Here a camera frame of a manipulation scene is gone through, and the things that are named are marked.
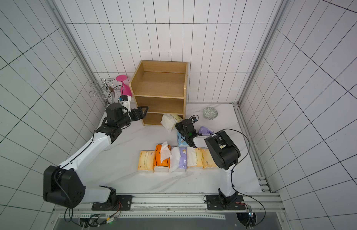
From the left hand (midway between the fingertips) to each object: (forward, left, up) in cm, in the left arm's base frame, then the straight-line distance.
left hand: (143, 110), depth 82 cm
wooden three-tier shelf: (+18, -9, +4) cm, 20 cm away
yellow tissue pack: (-22, -2, -20) cm, 30 cm away
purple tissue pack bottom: (-1, -39, -20) cm, 44 cm away
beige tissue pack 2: (-22, -39, -21) cm, 49 cm away
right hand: (+4, -15, -17) cm, 23 cm away
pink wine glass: (+22, +17, -3) cm, 28 cm away
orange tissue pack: (-21, -12, -17) cm, 30 cm away
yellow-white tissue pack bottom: (+5, -14, -17) cm, 23 cm away
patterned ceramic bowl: (+18, -46, -23) cm, 54 cm away
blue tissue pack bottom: (-9, -23, -20) cm, 32 cm away
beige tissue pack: (-20, -29, -19) cm, 40 cm away
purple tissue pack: (-21, -21, -18) cm, 35 cm away
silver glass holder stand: (+17, +28, +4) cm, 33 cm away
